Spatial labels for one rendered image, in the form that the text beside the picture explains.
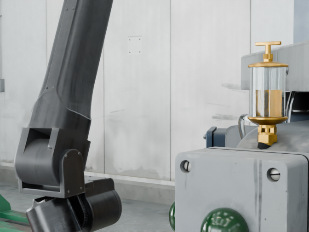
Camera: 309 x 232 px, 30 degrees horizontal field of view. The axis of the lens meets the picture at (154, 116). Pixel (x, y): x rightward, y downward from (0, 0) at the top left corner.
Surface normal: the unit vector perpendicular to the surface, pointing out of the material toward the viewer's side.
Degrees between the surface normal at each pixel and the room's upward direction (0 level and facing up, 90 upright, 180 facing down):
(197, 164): 90
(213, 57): 90
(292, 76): 90
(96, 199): 46
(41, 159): 76
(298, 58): 90
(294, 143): 29
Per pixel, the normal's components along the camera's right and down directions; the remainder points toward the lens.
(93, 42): 0.83, 0.02
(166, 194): -0.58, 0.04
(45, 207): 0.05, -0.24
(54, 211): 0.25, -0.31
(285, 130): -0.10, -0.98
